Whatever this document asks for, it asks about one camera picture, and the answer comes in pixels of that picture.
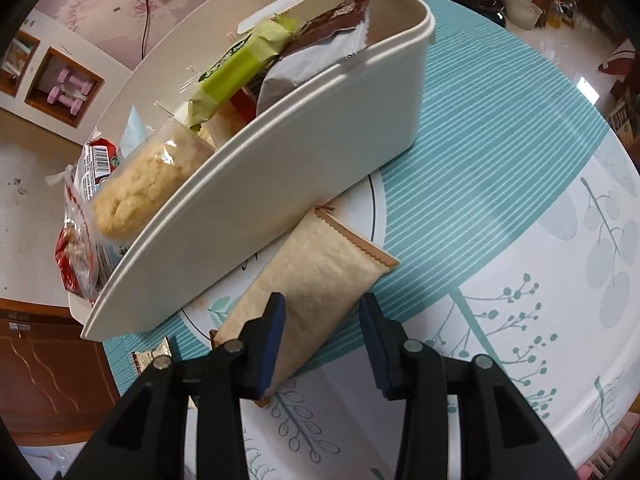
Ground clear yellow puffed snack packet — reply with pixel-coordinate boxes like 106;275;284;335
87;117;218;241

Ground wooden side furniture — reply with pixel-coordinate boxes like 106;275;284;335
607;90;640;141

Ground white picture frame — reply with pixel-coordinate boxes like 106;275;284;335
0;42;31;78

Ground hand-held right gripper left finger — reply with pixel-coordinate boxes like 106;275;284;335
62;291;287;480

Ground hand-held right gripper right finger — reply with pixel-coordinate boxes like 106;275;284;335
359;292;578;480

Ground white plastic storage box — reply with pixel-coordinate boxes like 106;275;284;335
67;0;437;342

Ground dark brown tiered vase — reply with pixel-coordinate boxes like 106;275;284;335
462;0;506;23

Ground green snack packet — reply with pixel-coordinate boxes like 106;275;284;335
187;14;306;131

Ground brown wooden door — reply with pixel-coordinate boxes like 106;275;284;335
0;297;121;446

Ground black television cable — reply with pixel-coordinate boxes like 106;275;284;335
140;0;151;61

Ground dark red brown snack packet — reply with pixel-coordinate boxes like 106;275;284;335
256;0;387;117

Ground red white snack packet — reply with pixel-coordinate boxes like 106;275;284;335
131;337;173;376

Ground red-edged clear brownie packet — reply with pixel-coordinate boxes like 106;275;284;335
54;180;101;301

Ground white wall shelf unit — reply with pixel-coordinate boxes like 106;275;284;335
0;25;136;136

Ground beige kraft snack packet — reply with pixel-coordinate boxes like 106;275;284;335
209;205;401;408

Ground white bucket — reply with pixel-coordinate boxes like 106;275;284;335
502;0;543;31

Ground bottles by the wall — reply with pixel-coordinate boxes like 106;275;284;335
545;0;576;28

